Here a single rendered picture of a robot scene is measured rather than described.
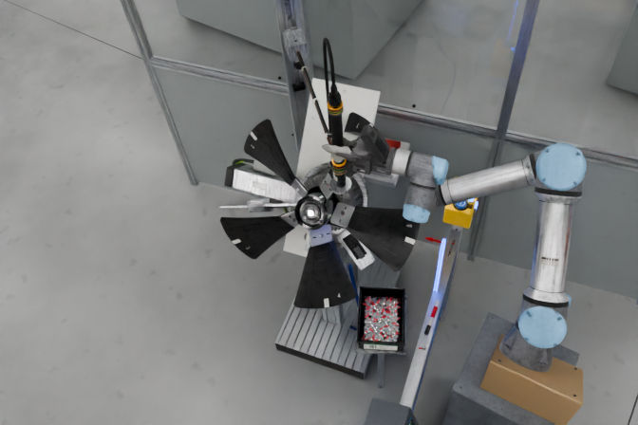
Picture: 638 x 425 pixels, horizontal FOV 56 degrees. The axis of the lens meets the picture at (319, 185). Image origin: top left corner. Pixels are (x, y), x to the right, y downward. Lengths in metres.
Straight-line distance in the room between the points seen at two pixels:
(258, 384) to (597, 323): 1.70
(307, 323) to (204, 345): 0.54
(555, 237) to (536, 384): 0.42
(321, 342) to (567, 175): 1.75
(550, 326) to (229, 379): 1.83
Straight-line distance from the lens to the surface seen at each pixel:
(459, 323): 3.20
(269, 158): 2.12
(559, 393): 1.84
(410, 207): 1.73
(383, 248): 2.02
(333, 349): 3.05
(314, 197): 2.01
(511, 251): 3.25
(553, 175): 1.64
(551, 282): 1.70
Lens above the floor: 2.87
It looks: 52 degrees down
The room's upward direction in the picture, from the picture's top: 7 degrees counter-clockwise
